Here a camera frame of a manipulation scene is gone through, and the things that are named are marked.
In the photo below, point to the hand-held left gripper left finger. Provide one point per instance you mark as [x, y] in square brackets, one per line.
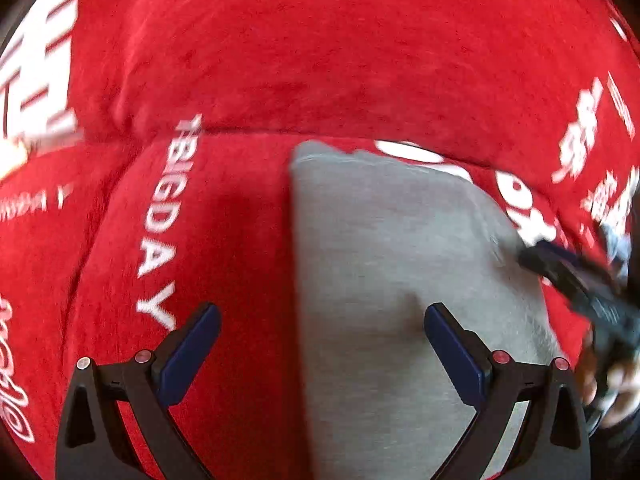
[192, 347]

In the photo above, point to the red printed blanket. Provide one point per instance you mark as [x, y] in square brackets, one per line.
[300, 60]

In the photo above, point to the grey small garment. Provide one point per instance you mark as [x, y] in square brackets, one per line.
[390, 260]

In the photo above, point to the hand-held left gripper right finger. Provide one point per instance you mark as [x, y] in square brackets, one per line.
[457, 355]

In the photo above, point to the cream garment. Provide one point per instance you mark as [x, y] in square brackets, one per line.
[15, 160]

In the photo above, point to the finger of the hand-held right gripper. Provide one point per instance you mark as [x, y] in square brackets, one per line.
[550, 265]

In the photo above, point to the person's right hand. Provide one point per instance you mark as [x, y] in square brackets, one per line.
[617, 400]

